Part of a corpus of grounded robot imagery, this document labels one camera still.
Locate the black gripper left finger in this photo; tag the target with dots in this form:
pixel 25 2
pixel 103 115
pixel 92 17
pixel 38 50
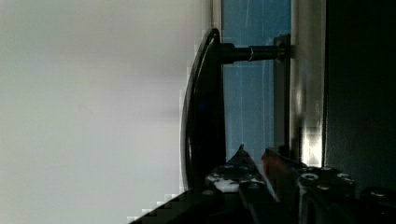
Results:
pixel 239 169

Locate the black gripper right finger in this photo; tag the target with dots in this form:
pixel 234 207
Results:
pixel 293 179

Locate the black oven door handle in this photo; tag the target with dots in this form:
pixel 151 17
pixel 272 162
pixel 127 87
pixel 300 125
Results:
pixel 202 135

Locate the black toaster oven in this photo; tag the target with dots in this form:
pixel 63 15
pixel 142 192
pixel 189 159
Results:
pixel 342 87

